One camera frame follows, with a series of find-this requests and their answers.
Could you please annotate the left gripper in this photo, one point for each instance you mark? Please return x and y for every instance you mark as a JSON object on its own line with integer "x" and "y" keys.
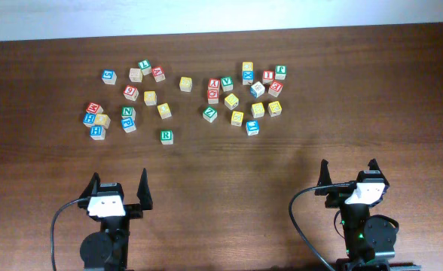
{"x": 135, "y": 211}

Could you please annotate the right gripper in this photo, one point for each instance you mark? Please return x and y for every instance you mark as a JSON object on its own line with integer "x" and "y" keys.
{"x": 339, "y": 194}

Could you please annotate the green R block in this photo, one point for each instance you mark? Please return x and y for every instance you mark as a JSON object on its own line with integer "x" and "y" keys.
{"x": 166, "y": 137}

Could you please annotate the yellow S block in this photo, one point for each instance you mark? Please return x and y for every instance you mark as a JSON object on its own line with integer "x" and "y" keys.
{"x": 257, "y": 110}
{"x": 185, "y": 84}

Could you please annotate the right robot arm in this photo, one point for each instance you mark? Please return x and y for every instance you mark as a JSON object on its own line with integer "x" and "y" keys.
{"x": 369, "y": 239}

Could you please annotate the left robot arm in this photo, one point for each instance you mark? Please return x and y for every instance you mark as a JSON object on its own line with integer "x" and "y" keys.
{"x": 107, "y": 249}

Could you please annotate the blue H block lower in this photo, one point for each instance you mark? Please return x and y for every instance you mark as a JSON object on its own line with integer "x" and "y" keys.
{"x": 97, "y": 132}

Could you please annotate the blue h block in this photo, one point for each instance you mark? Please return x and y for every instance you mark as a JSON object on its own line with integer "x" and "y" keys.
{"x": 97, "y": 132}
{"x": 89, "y": 119}

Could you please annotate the blue P block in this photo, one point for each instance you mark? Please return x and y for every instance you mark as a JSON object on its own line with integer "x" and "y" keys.
{"x": 128, "y": 124}

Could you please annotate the yellow block beside H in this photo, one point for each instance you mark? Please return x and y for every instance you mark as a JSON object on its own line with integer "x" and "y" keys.
{"x": 102, "y": 120}

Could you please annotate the blue H block upper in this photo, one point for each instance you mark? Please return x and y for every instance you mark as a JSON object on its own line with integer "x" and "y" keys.
{"x": 89, "y": 119}

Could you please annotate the green N block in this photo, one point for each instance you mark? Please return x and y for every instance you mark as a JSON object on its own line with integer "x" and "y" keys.
{"x": 128, "y": 112}

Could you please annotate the red M block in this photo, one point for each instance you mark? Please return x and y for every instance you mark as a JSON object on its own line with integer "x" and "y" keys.
{"x": 94, "y": 108}

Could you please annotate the yellow O block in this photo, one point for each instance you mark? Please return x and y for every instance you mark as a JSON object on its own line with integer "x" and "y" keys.
{"x": 164, "y": 111}

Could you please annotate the yellow block far right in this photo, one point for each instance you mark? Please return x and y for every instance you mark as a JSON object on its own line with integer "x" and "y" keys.
{"x": 274, "y": 108}

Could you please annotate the yellow G block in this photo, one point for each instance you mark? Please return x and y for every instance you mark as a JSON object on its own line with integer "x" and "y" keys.
{"x": 150, "y": 98}

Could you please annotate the red 6 block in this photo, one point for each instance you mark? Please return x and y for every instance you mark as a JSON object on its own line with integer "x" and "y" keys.
{"x": 131, "y": 93}

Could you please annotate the blue block lower right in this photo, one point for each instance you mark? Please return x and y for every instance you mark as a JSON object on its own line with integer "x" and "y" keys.
{"x": 252, "y": 127}

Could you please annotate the red E block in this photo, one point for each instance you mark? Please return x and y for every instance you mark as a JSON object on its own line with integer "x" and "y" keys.
{"x": 275, "y": 88}

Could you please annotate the blue 5 block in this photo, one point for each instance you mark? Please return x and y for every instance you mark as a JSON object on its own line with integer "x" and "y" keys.
{"x": 109, "y": 77}

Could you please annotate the plain wooden block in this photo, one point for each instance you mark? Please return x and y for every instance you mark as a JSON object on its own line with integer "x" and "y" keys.
{"x": 135, "y": 75}

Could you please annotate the green Z block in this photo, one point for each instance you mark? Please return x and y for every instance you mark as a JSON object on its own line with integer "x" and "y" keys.
{"x": 210, "y": 114}

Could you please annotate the green J block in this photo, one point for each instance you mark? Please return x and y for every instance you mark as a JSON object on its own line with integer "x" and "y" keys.
{"x": 280, "y": 72}

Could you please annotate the blue white block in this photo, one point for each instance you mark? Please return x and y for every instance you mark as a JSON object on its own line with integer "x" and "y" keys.
{"x": 257, "y": 89}

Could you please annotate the yellow block lower centre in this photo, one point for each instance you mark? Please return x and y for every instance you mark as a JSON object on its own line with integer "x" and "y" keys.
{"x": 237, "y": 118}

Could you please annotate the red A block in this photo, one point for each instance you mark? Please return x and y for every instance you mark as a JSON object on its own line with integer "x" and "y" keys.
{"x": 158, "y": 74}

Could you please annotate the red I block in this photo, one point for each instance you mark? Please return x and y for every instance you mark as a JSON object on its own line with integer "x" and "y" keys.
{"x": 267, "y": 77}

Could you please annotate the green L block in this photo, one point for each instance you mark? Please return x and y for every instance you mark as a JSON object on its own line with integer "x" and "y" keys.
{"x": 145, "y": 67}

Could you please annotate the red Q block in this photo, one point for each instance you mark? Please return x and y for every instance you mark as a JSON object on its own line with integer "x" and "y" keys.
{"x": 212, "y": 97}

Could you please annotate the blue X block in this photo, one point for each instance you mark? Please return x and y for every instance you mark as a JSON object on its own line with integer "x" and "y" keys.
{"x": 247, "y": 77}

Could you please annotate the red Y block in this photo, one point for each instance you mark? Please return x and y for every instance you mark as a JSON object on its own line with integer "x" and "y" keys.
{"x": 214, "y": 84}

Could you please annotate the yellow block top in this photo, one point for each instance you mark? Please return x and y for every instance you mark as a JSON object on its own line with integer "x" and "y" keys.
{"x": 247, "y": 66}

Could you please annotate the green V block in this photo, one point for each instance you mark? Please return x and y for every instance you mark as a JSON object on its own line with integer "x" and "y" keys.
{"x": 227, "y": 84}

